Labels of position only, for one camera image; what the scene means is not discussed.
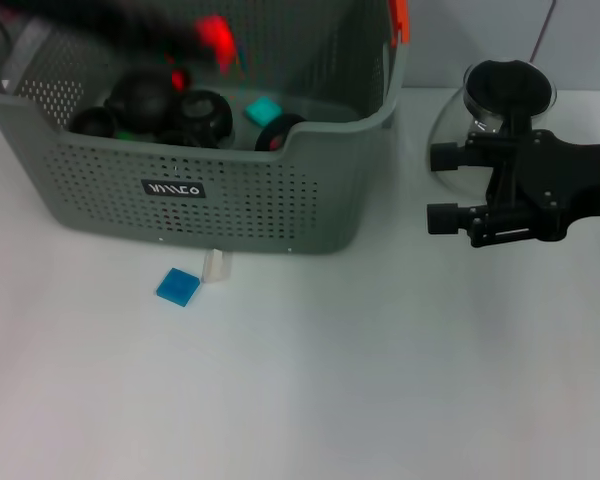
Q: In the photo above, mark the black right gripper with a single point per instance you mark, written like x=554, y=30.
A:
x=545, y=175

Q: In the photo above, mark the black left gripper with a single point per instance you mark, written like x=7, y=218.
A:
x=120, y=22

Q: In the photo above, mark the small bright red brick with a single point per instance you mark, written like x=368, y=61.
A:
x=275, y=142
x=179, y=79

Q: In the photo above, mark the large bright red brick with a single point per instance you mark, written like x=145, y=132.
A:
x=215, y=35

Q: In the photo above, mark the green rectangular building brick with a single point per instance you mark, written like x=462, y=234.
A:
x=126, y=135

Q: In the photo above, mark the glass teacup with black holder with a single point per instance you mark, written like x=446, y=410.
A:
x=205, y=112
x=275, y=131
x=180, y=137

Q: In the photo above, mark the teal square plate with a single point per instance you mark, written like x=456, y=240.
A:
x=262, y=111

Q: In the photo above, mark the clear white building brick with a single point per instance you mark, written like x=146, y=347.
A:
x=215, y=267

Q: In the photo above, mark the blue building brick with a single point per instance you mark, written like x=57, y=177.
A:
x=177, y=287

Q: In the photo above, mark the small black clay teacup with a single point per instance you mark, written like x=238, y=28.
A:
x=92, y=121

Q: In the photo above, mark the grey-green perforated storage bin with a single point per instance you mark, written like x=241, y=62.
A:
x=230, y=210

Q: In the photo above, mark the black clay teapot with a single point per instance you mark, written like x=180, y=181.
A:
x=140, y=97

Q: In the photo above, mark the glass teapot with black lid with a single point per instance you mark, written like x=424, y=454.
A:
x=510, y=85

